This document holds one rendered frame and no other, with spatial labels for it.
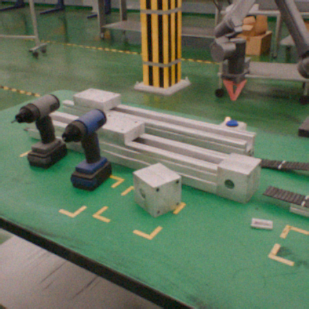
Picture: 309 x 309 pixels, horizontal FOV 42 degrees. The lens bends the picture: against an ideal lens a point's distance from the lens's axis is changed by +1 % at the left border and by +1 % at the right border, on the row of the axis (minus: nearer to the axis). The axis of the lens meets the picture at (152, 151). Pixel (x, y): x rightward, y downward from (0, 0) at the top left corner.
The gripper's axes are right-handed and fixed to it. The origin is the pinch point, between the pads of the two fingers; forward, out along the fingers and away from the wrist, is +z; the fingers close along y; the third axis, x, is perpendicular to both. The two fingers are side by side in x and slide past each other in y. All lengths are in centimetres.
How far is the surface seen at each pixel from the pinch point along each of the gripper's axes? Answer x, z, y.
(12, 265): -75, 72, 51
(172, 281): 19, 17, 72
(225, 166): 14.1, 6.9, 36.0
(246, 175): 20.5, 7.4, 37.0
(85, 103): -54, 6, 18
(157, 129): -21.1, 10.3, 16.9
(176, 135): -12.8, 10.5, 17.8
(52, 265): -60, 72, 42
